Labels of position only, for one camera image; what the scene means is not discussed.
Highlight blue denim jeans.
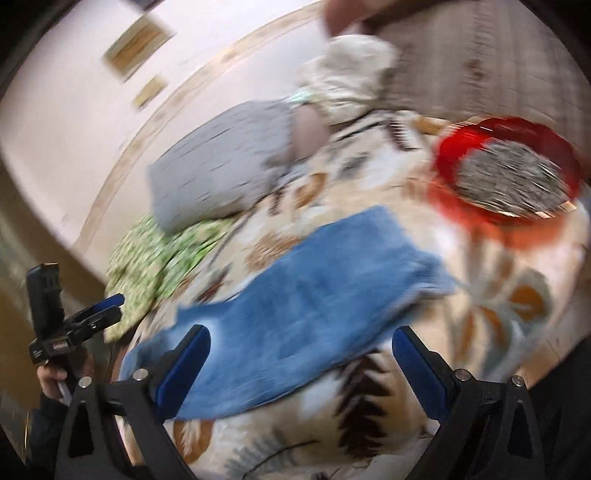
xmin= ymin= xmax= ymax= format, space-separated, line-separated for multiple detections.
xmin=120 ymin=206 xmax=455 ymax=420

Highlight person's left hand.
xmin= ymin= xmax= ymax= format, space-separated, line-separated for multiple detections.
xmin=36 ymin=350 xmax=94 ymax=404

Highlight green patterned cloth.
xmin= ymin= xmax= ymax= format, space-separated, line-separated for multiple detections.
xmin=103 ymin=216 xmax=235 ymax=343

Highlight beige leaf-print blanket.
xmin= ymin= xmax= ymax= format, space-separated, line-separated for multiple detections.
xmin=110 ymin=108 xmax=591 ymax=480

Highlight grey quilted pillow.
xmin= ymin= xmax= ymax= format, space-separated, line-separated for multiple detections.
xmin=148 ymin=100 xmax=294 ymax=234

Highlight small wooden framed picture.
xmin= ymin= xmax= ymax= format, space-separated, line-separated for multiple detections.
xmin=132 ymin=75 xmax=168 ymax=110

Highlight red plastic basket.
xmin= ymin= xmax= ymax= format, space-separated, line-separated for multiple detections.
xmin=428 ymin=117 xmax=588 ymax=248

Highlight cream crumpled pillow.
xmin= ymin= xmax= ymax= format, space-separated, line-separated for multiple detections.
xmin=286 ymin=34 xmax=400 ymax=126

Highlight brown wooden headboard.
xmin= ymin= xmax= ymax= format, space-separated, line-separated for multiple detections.
xmin=322 ymin=0 xmax=417 ymax=38

